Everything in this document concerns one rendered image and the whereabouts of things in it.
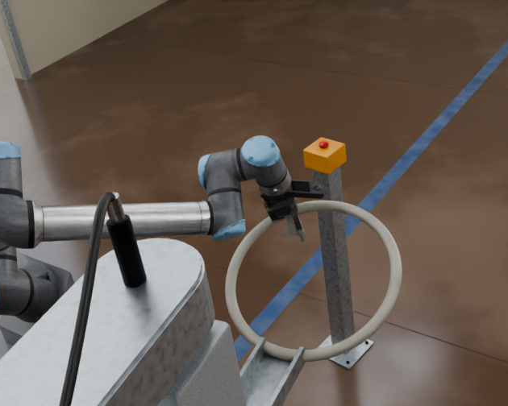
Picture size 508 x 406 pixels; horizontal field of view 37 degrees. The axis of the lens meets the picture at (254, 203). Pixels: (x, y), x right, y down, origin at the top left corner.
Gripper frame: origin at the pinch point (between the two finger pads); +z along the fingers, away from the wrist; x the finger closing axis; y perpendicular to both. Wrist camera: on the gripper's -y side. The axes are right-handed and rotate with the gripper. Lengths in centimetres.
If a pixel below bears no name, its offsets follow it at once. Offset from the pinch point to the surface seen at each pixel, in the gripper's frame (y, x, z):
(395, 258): -23.1, 25.8, -7.6
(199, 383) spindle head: 16, 73, -63
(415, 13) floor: -106, -404, 303
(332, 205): -10.6, 3.4, -7.4
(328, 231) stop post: -1, -45, 76
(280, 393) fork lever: 12, 57, -14
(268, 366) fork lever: 15.7, 45.6, -6.6
